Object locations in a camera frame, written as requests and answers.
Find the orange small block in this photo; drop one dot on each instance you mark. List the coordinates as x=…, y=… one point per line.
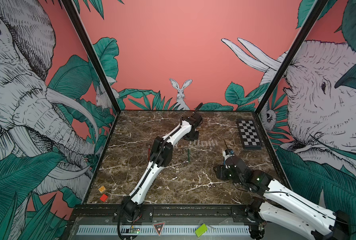
x=102, y=189

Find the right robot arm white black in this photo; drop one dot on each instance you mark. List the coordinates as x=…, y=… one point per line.
x=278, y=204

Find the black white checkerboard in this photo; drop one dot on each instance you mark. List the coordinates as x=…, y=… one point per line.
x=248, y=133

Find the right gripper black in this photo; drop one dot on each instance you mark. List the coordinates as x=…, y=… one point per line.
x=221, y=172

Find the white slotted cable duct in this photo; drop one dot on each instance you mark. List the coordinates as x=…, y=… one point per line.
x=171, y=230

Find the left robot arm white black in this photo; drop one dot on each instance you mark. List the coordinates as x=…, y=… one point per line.
x=161, y=155

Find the red carving knife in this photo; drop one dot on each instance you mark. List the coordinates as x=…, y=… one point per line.
x=149, y=152

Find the green sticky note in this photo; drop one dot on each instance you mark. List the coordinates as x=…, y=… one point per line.
x=201, y=230

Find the triangular warning sticker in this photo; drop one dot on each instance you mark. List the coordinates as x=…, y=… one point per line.
x=159, y=227

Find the black frame post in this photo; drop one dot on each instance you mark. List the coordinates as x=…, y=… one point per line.
x=308, y=24
x=89, y=48

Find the small circuit board green led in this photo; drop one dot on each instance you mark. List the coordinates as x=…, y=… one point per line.
x=133, y=230

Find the right black frame post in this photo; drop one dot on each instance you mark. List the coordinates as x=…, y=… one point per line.
x=308, y=24

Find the left black frame post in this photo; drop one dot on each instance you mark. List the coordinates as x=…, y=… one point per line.
x=89, y=48

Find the red small block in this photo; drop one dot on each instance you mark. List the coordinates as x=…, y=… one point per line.
x=104, y=198

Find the black front mounting rail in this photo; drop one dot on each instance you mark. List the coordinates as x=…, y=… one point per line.
x=147, y=213

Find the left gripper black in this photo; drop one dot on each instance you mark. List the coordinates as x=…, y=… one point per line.
x=195, y=138

